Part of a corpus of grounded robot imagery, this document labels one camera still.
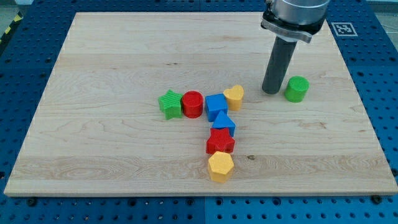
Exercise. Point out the green cylinder block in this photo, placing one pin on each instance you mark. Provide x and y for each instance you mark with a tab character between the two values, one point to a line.
297	88

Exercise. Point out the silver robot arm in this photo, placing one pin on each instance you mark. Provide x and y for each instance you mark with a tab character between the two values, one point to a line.
294	20

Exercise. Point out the red cylinder block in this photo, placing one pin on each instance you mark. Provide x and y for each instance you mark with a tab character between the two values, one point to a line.
192	104

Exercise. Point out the blue cube block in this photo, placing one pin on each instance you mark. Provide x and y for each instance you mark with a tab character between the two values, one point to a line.
214	104

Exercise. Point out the blue triangle block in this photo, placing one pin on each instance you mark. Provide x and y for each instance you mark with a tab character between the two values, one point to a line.
224	121

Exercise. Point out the green star block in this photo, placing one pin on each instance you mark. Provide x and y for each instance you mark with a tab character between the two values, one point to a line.
170	104

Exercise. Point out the red star block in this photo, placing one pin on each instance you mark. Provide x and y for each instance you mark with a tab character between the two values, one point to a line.
220	140

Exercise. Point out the yellow heart block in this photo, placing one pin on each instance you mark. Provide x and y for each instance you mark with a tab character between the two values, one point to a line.
234	97

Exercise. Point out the yellow hexagon block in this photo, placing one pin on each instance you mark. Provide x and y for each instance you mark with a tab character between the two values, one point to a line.
220	167

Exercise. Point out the wooden board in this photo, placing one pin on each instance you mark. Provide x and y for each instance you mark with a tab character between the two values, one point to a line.
98	130

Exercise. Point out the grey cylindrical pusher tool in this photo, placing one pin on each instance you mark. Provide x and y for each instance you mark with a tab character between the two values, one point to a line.
278	64

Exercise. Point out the white fiducial marker tag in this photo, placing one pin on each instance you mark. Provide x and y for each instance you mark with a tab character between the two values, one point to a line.
344	29

